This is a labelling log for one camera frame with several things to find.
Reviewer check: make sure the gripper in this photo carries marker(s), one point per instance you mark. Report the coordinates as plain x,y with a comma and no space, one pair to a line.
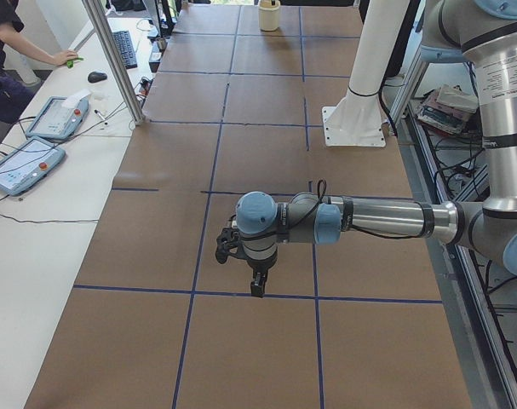
260,267

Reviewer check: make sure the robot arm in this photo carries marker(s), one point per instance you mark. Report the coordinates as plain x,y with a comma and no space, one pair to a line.
483,32

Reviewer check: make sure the person's hand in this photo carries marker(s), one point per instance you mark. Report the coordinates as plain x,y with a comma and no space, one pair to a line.
63,57

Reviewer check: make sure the black marker pen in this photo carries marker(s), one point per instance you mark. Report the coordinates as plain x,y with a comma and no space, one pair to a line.
101,116

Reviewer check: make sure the near teach pendant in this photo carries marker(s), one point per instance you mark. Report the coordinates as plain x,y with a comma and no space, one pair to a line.
28,164

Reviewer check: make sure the teach pendant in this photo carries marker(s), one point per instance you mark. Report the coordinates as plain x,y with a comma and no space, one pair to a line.
58,119
28,164

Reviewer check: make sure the stack of books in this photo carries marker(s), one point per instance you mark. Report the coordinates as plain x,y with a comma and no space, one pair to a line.
447,109

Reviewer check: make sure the white paper slip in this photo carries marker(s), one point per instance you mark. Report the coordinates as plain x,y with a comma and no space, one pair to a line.
77,99

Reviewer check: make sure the far teach pendant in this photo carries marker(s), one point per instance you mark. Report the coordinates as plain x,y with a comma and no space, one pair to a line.
58,119

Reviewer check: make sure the black computer mouse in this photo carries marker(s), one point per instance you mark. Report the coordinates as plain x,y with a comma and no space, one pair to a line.
96,77

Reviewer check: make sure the cream waste bin with lid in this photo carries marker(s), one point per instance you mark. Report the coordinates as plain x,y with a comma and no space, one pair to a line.
269,15

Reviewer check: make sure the black keyboard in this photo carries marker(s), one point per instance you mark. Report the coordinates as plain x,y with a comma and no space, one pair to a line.
124,45

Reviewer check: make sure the green object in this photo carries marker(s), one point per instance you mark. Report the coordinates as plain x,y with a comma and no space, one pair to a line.
72,62

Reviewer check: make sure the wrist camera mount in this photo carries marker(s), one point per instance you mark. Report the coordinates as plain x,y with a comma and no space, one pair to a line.
228,245

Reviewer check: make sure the white camera pole with base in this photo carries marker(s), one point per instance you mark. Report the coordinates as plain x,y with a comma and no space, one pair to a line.
356,120

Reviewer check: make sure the aluminium frame post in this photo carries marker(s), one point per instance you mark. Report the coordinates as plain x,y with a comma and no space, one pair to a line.
97,17

